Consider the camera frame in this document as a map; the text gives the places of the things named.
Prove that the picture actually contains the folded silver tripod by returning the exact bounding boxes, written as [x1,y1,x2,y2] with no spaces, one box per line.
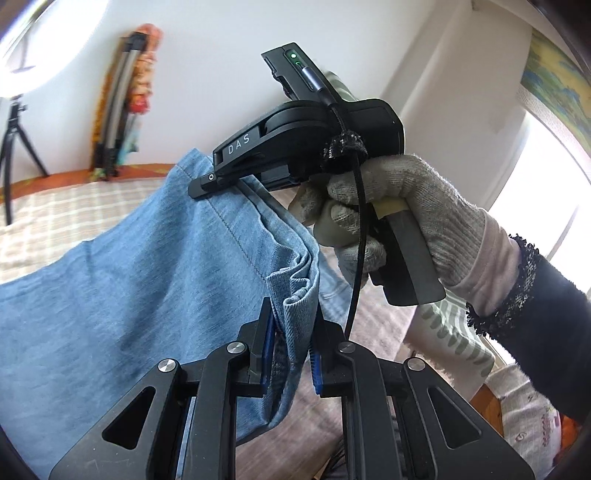
[91,31,148,181]

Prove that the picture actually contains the right hand in grey glove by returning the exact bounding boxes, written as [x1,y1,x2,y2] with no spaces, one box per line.
[288,155,520,316]

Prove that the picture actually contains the right forearm dark sleeve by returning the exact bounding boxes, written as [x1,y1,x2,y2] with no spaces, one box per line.
[465,236,590,423]

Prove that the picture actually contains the white ring light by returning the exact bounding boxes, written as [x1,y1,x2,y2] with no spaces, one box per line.
[1,1,109,99]

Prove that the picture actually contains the green striped white pillow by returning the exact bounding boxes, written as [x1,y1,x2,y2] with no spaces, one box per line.
[405,291,495,401]

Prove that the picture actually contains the white patterned fabric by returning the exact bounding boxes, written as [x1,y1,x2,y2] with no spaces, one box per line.
[486,364,578,479]

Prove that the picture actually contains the pink checkered bed blanket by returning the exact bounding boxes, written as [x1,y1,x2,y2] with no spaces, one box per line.
[0,177,417,480]

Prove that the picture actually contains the orange patterned bed sheet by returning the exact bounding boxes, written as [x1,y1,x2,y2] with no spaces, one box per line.
[10,163,173,200]

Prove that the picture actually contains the small black tripod stand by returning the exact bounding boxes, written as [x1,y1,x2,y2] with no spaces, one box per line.
[0,94,50,226]

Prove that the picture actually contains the light blue denim pants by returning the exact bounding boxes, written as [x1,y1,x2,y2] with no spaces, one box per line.
[0,148,325,480]

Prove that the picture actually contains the colourful window curtain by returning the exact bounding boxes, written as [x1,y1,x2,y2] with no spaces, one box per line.
[521,28,590,156]

